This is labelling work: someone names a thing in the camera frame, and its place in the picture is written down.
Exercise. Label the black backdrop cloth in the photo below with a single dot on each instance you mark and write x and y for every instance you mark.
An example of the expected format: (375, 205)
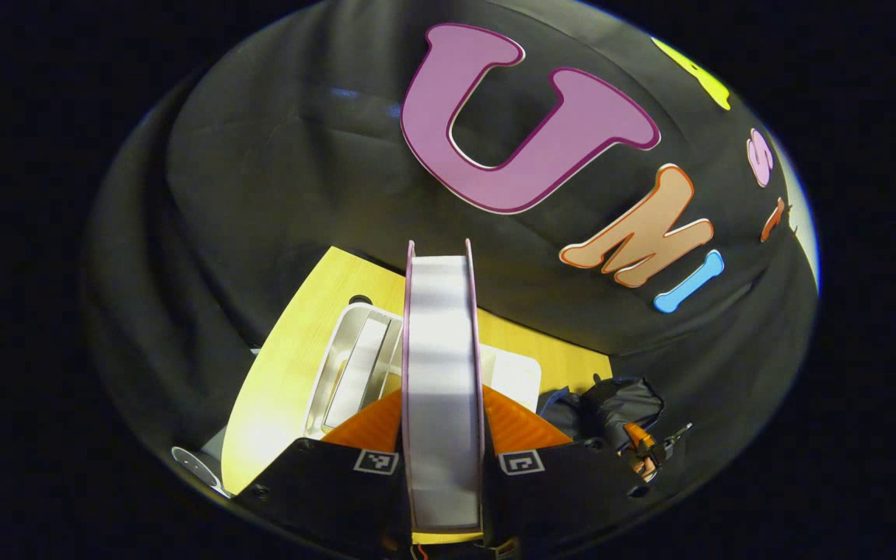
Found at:
(300, 155)

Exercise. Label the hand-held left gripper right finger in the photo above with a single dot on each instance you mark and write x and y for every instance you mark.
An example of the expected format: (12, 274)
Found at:
(557, 490)

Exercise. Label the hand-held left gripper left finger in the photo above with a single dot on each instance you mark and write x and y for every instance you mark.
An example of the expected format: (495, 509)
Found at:
(323, 490)

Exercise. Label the white bookshelf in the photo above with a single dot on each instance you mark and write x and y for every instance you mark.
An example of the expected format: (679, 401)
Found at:
(335, 342)

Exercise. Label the white round base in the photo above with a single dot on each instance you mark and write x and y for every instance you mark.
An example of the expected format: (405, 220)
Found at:
(199, 469)

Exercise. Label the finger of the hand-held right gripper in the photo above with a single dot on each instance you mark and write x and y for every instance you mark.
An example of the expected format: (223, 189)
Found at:
(638, 442)

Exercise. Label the blue schoolbag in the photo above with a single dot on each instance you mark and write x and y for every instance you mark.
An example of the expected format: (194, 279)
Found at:
(611, 400)

